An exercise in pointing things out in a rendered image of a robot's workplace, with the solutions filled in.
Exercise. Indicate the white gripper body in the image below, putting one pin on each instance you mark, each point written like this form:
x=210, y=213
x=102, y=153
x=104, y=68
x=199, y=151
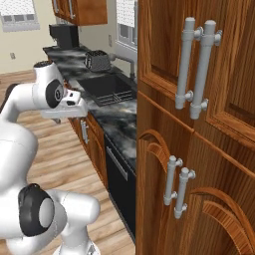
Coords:
x=64, y=112

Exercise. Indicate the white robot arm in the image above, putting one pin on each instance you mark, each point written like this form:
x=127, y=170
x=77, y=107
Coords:
x=20, y=159

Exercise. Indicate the wooden base cupboard door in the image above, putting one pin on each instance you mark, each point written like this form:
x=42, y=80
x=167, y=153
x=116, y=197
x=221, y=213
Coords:
x=95, y=149

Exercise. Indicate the tall wooden cupboard door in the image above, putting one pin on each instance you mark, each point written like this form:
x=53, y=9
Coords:
x=235, y=66
x=159, y=50

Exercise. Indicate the arched wooden cupboard door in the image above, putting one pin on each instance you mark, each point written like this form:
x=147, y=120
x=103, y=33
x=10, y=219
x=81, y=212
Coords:
x=151, y=205
x=225, y=205

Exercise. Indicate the black kitchen sink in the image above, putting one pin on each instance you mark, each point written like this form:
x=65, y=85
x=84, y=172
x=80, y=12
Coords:
x=108, y=89

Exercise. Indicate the dark grey toaster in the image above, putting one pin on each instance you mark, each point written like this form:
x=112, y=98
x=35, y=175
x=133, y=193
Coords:
x=97, y=61

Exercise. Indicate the black coffee machine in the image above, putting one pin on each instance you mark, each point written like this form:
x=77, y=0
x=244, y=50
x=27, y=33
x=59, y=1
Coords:
x=64, y=35

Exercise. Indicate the grey sink tap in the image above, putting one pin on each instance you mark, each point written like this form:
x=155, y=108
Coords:
x=125, y=60

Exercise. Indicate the window with white blind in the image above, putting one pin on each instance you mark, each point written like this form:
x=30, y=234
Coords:
x=18, y=15
x=127, y=23

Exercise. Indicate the white wall socket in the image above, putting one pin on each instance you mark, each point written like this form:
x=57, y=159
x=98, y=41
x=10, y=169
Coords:
x=110, y=40
x=12, y=55

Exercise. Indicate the wooden wall cupboards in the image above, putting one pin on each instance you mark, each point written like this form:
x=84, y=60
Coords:
x=81, y=11

